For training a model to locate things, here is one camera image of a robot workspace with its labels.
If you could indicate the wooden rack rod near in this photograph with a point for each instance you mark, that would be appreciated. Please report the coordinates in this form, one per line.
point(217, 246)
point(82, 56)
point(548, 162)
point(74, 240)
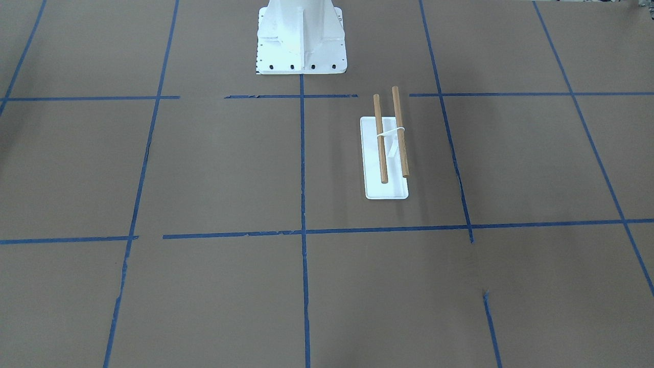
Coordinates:
point(380, 139)

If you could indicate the wooden rack rod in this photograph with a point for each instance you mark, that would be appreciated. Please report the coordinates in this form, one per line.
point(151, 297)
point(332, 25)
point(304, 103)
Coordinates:
point(399, 124)
point(380, 139)

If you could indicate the white towel rack base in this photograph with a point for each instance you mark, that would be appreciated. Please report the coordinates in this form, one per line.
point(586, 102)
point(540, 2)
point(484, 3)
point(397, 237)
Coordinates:
point(397, 187)

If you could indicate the wooden rack rod far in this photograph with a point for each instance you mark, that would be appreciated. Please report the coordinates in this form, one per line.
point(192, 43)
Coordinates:
point(399, 124)

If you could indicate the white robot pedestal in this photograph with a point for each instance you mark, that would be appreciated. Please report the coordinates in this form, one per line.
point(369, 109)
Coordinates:
point(300, 37)

